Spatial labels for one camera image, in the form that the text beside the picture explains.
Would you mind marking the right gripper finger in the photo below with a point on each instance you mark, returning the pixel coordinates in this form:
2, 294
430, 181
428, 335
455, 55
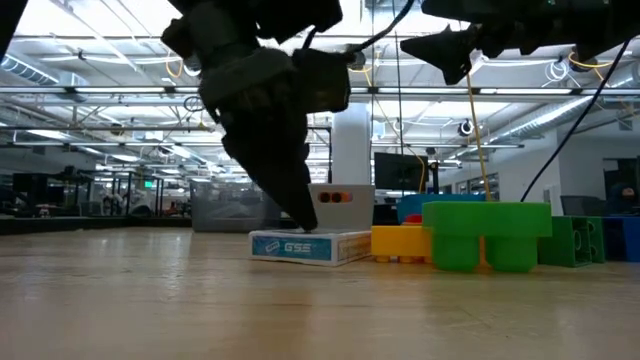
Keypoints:
450, 52

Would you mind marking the playing card box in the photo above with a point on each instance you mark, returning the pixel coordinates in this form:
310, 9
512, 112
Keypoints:
300, 247

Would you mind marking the red toy brick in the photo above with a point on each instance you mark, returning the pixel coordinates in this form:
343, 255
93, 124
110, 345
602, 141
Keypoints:
413, 220

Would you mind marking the long yellow-orange toy brick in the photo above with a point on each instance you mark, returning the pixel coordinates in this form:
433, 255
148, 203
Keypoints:
400, 242

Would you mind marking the large bright green toy brick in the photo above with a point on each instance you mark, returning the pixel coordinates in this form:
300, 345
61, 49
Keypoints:
485, 217

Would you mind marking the blue toy brick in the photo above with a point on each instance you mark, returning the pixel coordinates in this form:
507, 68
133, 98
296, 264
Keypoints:
622, 240

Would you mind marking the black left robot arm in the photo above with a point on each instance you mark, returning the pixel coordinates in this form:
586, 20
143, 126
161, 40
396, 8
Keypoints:
300, 15

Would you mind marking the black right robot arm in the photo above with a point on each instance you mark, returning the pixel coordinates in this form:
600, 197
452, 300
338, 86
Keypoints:
610, 25

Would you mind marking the white pillar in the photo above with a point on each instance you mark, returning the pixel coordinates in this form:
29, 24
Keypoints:
352, 145

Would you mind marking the light grey plastic bin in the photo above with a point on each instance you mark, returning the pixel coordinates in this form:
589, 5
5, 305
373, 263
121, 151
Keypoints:
350, 215

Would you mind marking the black monitor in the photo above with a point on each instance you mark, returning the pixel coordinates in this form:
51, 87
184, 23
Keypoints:
400, 172

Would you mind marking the blue plastic bin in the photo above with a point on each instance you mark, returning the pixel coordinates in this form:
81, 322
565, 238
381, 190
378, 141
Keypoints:
415, 205

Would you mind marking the person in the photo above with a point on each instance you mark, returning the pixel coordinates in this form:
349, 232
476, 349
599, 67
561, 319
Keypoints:
625, 192

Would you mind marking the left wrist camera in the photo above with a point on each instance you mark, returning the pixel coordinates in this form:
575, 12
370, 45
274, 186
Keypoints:
322, 80

